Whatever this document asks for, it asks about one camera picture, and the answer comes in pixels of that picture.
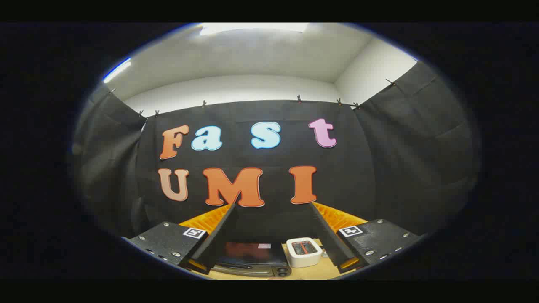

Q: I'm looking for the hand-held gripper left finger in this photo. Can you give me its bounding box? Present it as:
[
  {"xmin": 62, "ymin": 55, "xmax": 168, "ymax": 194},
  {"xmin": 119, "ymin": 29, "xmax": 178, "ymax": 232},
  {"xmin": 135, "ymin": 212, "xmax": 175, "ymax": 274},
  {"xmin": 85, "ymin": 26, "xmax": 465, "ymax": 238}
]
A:
[{"xmin": 121, "ymin": 191, "xmax": 241, "ymax": 275}]

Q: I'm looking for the black toaster oven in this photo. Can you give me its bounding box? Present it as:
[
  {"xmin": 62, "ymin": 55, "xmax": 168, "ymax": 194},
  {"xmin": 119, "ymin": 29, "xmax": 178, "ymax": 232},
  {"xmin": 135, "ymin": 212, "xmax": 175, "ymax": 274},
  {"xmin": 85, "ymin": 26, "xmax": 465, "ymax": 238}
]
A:
[{"xmin": 211, "ymin": 241, "xmax": 292, "ymax": 278}]

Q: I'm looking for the ceiling light panel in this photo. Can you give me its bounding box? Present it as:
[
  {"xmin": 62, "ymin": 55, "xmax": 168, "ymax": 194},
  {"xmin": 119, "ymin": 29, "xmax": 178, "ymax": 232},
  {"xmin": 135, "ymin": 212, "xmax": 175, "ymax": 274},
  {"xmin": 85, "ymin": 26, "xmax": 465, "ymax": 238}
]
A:
[{"xmin": 199, "ymin": 23, "xmax": 308, "ymax": 35}]

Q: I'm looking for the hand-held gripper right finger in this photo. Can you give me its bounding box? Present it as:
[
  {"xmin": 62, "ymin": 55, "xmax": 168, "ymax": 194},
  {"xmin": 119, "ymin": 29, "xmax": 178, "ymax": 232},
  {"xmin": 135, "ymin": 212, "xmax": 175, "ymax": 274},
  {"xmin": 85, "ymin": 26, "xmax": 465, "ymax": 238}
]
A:
[{"xmin": 310, "ymin": 201, "xmax": 427, "ymax": 274}]

